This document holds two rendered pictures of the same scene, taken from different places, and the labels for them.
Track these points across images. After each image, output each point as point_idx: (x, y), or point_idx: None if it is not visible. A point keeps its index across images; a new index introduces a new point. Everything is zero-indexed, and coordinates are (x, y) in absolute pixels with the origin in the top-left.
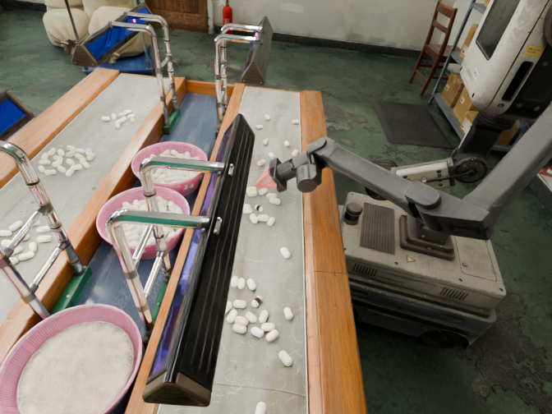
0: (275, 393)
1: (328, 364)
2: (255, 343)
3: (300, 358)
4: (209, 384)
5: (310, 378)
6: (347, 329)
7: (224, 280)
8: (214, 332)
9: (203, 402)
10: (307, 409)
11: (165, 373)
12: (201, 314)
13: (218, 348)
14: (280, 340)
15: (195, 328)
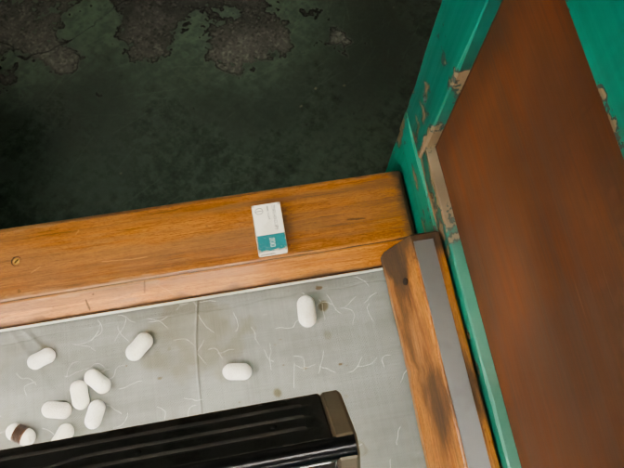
0: (202, 353)
1: (138, 264)
2: (118, 413)
3: (133, 319)
4: (313, 396)
5: (166, 296)
6: (64, 236)
7: (99, 441)
8: (224, 419)
9: (342, 397)
10: (216, 294)
11: (342, 460)
12: (209, 447)
13: (247, 406)
14: (102, 364)
15: (244, 446)
